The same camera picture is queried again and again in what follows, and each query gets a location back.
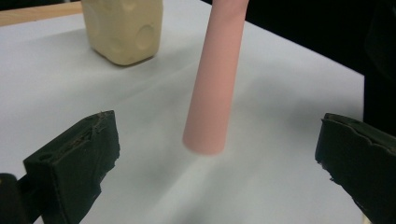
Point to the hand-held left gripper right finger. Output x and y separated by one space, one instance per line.
361 155

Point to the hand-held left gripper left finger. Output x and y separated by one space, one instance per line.
74 161

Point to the cream yellow square cup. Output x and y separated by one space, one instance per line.
121 28

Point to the pink hairbrush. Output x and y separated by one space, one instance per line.
214 87

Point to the white table mat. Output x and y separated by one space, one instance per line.
140 109

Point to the wooden table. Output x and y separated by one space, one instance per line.
31 14

